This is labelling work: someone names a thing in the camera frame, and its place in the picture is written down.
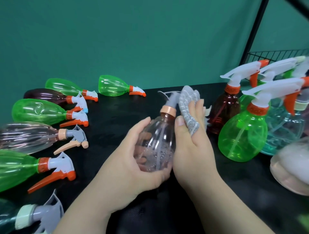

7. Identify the teal spray bottle cream collar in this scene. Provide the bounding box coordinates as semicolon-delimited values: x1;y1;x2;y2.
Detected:
260;88;309;156

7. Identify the person's left hand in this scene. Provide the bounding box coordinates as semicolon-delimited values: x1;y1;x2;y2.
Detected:
95;117;173;212

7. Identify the black wire basket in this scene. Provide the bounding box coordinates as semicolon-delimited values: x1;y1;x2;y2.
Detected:
244;49;309;81

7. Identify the green spray bottle white head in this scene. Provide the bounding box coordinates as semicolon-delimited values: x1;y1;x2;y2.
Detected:
282;57;309;79

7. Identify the clear spray bottle grey head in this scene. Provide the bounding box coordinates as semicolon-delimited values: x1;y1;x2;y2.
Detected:
134;90;182;173

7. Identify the person's right hand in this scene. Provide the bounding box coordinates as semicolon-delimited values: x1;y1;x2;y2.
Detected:
172;98;219;192

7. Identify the grey white cleaning cloth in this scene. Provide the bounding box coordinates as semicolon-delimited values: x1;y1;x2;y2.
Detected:
178;85;212;137

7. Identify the black metal rack frame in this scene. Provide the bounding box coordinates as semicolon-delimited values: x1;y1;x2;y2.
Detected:
239;0;309;66

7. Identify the pink translucent spray bottle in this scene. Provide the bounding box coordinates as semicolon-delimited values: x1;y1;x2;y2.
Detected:
270;137;309;196

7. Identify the brown spray bottle orange trigger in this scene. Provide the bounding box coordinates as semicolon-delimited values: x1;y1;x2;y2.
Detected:
206;59;270;135

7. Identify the clear spray bottle peach trigger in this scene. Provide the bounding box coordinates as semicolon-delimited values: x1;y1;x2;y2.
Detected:
0;121;89;156

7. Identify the green spray bottle orange trigger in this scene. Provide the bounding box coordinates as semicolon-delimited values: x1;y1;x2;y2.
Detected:
98;75;147;97
11;98;89;128
218;77;309;162
0;149;77;195
45;78;99;102
239;56;306;113

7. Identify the brown spray bottle blue nozzle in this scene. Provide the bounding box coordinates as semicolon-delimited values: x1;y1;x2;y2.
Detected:
23;88;89;114

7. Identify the person's right forearm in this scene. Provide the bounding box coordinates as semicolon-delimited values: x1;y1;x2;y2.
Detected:
187;175;276;234

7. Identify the teal spray bottle grey head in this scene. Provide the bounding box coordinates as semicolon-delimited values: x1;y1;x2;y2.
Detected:
0;189;65;234

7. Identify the person's left forearm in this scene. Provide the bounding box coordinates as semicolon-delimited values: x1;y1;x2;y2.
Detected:
52;178;136;234

